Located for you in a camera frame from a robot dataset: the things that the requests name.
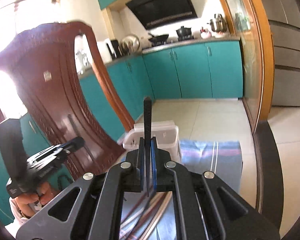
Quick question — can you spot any person's left hand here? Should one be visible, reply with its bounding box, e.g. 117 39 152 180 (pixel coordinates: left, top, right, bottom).
14 182 59 218

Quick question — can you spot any blue striped cloth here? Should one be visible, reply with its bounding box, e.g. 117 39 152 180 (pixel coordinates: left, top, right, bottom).
119 140 243 239

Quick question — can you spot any white plastic utensil basket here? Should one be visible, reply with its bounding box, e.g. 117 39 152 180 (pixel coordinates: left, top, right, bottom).
122 120 181 163

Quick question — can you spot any carved wooden chair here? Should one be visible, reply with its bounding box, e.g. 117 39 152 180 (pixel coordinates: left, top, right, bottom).
0 21 134 178

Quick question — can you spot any steel lid on counter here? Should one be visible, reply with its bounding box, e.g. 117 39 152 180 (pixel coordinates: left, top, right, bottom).
120 34 140 54

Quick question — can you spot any black wok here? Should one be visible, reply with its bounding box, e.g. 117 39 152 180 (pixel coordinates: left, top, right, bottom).
148 32 169 43

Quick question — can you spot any black clay pot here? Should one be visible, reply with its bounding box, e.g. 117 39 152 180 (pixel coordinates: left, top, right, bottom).
176 26 192 38

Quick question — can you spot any pink small pot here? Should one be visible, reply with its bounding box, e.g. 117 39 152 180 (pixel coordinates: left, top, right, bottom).
200 27 212 39

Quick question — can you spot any black range hood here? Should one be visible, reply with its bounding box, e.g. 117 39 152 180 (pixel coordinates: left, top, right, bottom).
126 0 197 30

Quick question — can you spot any stainless steel stockpot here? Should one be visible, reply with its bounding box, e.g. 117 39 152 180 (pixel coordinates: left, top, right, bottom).
209 14 227 33

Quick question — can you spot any wooden glass sliding door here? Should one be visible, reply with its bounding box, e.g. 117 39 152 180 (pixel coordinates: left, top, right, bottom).
220 0 274 133

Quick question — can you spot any silver refrigerator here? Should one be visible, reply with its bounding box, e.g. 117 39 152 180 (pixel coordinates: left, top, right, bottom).
261 0 300 107

